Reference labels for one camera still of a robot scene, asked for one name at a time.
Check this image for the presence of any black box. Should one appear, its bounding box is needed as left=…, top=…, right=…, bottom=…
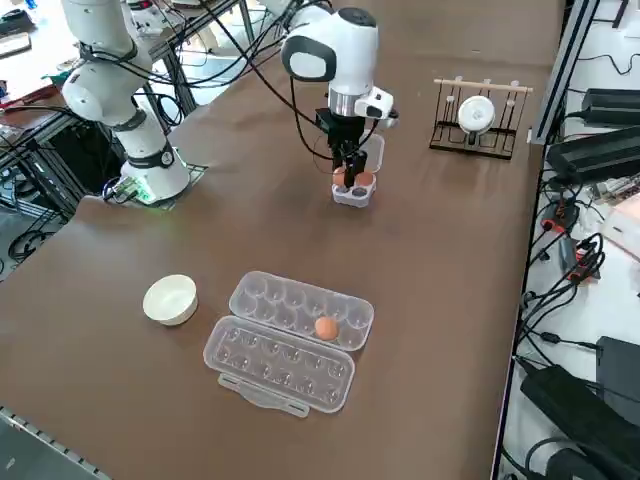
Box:
left=596, top=335, right=640, bottom=426

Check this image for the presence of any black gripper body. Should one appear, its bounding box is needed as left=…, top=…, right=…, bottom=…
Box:
left=314, top=107, right=370, bottom=149

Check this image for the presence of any red black charger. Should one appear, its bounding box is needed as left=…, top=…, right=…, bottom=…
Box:
left=542, top=197, right=581, bottom=234

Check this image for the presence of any white bowl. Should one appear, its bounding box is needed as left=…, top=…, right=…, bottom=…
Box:
left=142, top=273, right=200, bottom=327

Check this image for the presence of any wooden rack rod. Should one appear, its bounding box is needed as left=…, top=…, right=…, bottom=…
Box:
left=432, top=78, right=534, bottom=95

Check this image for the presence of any black power adapter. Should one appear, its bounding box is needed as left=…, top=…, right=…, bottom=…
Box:
left=545, top=125, right=640, bottom=186
left=519, top=363, right=640, bottom=480
left=582, top=87, right=640, bottom=129

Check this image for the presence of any black wrist cable bundle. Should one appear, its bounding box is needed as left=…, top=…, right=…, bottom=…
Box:
left=197, top=0, right=351, bottom=174

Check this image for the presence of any black wire cup rack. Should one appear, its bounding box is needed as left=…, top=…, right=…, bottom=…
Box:
left=428, top=77, right=534, bottom=161

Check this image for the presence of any transparent twelve-slot egg tray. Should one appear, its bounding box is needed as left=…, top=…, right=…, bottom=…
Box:
left=202, top=270, right=376, bottom=417

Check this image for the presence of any silver aluminium frame post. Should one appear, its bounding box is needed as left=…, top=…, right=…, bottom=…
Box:
left=529, top=0, right=601, bottom=146

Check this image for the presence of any white cup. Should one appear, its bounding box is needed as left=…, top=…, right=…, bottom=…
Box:
left=457, top=94, right=496, bottom=136

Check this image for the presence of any small four-slot egg tray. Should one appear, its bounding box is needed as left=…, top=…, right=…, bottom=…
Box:
left=330, top=130, right=386, bottom=209

